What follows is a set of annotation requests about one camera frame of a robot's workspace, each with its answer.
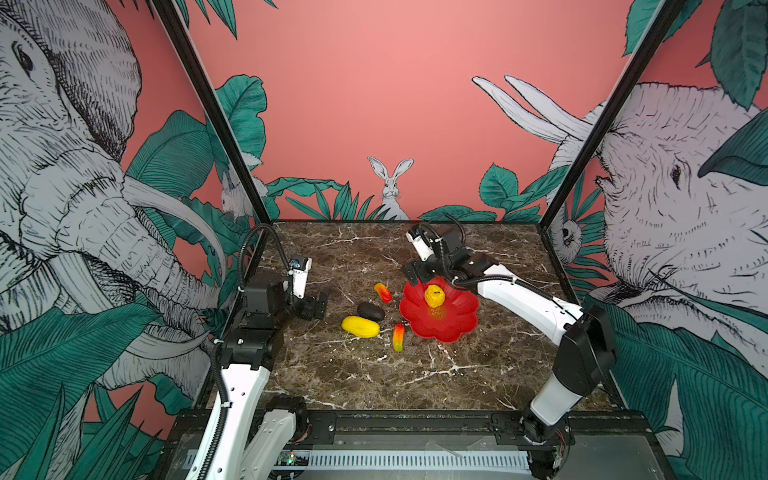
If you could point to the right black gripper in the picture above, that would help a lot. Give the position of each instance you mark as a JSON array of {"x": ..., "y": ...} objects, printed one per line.
[{"x": 420, "y": 268}]

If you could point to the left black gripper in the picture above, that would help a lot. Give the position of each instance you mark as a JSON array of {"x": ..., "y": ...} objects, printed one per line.
[{"x": 308, "y": 311}]

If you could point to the yellow bumpy round fake fruit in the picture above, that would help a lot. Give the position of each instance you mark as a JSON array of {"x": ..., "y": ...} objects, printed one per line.
[{"x": 434, "y": 296}]

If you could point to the small red orange fake fruit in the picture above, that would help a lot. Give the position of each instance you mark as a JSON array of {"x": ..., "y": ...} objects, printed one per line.
[{"x": 383, "y": 292}]

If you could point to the dark brown fake avocado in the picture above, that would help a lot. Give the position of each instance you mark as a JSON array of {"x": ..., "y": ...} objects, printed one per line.
[{"x": 371, "y": 312}]

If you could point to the yellow oblong fake mango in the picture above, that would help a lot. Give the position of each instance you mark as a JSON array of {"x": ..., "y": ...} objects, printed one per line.
[{"x": 360, "y": 327}]

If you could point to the red yellow green fake fruit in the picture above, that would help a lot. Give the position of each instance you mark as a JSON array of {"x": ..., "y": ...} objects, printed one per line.
[{"x": 398, "y": 337}]

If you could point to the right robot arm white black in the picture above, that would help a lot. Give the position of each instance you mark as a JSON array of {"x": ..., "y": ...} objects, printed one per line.
[{"x": 583, "y": 337}]

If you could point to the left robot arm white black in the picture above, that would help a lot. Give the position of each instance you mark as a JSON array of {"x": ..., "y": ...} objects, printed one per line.
[{"x": 242, "y": 367}]

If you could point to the red flower-shaped fruit bowl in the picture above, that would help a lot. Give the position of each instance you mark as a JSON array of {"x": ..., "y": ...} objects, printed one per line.
[{"x": 456, "y": 316}]

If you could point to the white perforated LED strip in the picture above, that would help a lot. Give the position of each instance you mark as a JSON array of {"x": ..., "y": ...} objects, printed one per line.
[{"x": 442, "y": 460}]

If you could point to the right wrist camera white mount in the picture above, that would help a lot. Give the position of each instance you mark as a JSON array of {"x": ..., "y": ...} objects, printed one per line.
[{"x": 420, "y": 242}]

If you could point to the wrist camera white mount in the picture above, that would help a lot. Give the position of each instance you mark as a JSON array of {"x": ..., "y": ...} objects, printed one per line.
[
  {"x": 299, "y": 268},
  {"x": 420, "y": 242}
]

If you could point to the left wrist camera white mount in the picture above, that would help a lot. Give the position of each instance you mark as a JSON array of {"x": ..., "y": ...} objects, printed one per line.
[{"x": 299, "y": 268}]

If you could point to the black front mounting rail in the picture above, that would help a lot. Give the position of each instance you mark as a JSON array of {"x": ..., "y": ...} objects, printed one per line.
[{"x": 328, "y": 427}]

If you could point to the left black frame post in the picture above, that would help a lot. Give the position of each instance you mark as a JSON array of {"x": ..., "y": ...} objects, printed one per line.
[{"x": 172, "y": 21}]

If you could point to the black frame post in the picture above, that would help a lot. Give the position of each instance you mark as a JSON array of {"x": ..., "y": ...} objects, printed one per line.
[
  {"x": 653, "y": 35},
  {"x": 172, "y": 21}
]

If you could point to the right black frame post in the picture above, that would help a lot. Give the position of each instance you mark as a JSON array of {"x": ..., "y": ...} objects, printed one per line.
[{"x": 653, "y": 35}]

